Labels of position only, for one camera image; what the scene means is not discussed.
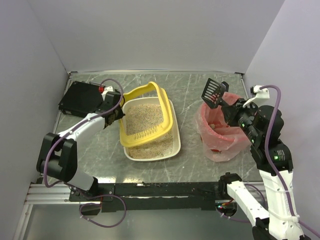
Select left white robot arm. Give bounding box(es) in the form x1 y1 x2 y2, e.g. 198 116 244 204
36 87 125 197

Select black flat box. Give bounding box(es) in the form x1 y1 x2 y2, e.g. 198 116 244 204
58 81 107 118

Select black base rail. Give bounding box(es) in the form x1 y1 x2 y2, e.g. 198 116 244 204
69 181 231 213

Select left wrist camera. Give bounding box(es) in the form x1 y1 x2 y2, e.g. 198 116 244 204
98 85 114 94

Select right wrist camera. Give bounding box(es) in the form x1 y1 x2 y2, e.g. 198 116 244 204
242 85 270 108

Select black litter scoop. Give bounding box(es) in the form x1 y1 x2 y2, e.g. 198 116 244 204
201 78 229 109

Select purple cable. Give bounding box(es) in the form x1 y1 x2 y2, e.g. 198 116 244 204
42 78 127 228
221 84 320 240

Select white litter box base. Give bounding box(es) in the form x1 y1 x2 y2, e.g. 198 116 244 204
119 96 181 162

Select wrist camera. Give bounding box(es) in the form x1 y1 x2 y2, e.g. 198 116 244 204
242 85 270 108
98 85 114 94

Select red basket with bag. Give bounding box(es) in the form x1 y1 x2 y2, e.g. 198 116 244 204
194 103 250 162

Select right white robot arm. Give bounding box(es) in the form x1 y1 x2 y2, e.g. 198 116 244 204
218 98 308 240

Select cat litter pellets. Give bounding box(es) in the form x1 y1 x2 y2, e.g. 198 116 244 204
126 104 173 159

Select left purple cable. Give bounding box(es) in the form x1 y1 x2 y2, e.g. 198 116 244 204
42 78 127 228

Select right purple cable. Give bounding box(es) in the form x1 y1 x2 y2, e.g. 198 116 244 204
221 84 320 240

